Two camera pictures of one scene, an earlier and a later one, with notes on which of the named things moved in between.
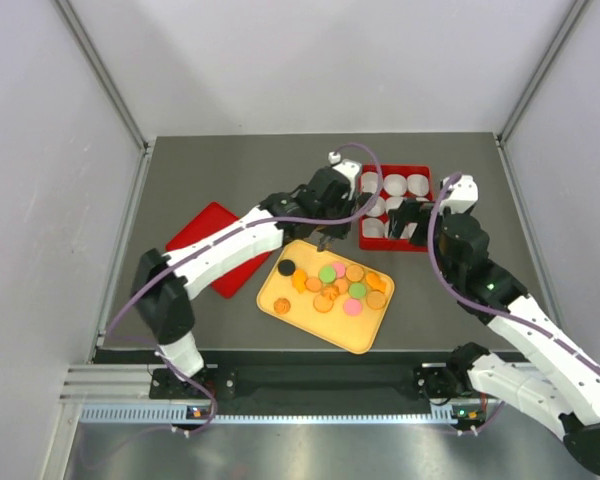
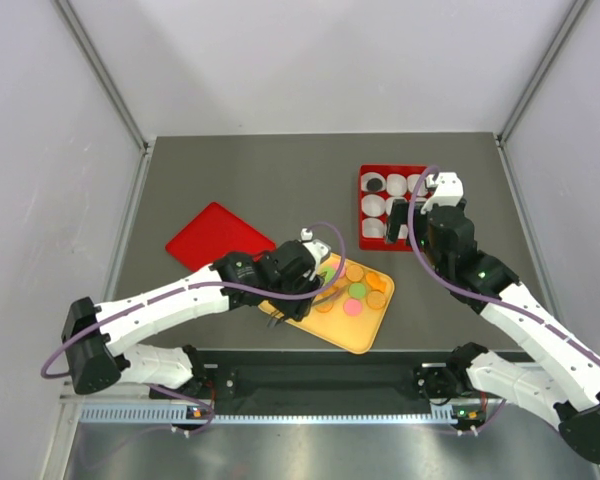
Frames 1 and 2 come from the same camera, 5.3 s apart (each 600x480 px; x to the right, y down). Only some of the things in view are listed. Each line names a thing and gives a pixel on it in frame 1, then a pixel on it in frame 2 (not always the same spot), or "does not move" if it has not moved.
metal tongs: x=327 y=242 → x=276 y=316
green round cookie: x=327 y=274 does not move
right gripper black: x=404 y=214 does not move
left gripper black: x=347 y=206 → x=295 y=309
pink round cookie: x=352 y=307 does not move
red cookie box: x=396 y=182 does not move
